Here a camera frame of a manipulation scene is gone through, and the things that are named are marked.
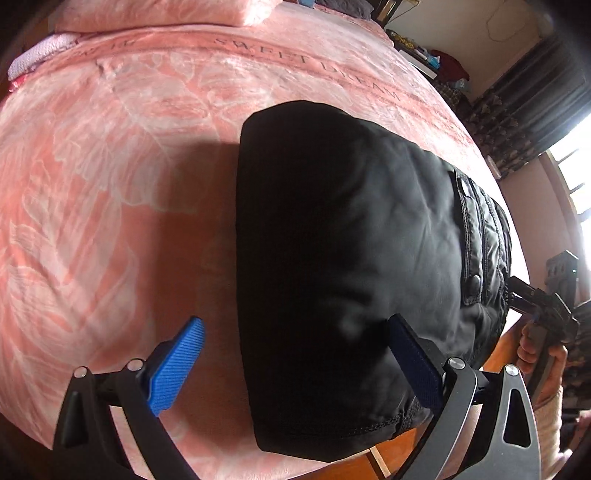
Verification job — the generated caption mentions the black padded pants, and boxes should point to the black padded pants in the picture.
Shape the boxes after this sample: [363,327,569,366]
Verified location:
[235,101,512,462]

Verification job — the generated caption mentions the person's right hand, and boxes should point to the person's right hand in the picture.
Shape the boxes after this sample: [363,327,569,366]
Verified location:
[516,320,569,409]

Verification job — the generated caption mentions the dark patterned curtain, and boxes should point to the dark patterned curtain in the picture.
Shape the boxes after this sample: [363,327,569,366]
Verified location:
[458,35,590,178]

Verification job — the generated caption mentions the plaid cloth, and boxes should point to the plaid cloth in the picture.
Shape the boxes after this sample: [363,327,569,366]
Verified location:
[433,78,471,110]

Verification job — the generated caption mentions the dark red clothes pile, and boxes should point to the dark red clothes pile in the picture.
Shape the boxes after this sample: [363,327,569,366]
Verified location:
[431,49,470,83]

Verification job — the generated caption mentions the cluttered bedside table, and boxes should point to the cluttered bedside table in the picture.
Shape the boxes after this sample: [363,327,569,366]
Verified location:
[386,30,440,80]

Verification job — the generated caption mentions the pink sweet dream bedspread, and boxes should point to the pink sweet dream bedspread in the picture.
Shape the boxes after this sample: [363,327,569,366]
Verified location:
[1,3,502,479]

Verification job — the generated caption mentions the black wooden headboard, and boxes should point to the black wooden headboard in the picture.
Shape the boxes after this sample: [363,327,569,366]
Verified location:
[372,0,403,26]

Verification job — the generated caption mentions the dark grey pillow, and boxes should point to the dark grey pillow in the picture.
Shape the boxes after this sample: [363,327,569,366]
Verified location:
[315,0,374,20]

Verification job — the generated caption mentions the folded light pink towel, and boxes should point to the folded light pink towel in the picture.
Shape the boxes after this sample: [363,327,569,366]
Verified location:
[7,33,80,82]

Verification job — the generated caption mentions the folded pink quilt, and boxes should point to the folded pink quilt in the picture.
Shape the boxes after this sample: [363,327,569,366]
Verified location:
[55,0,280,33]

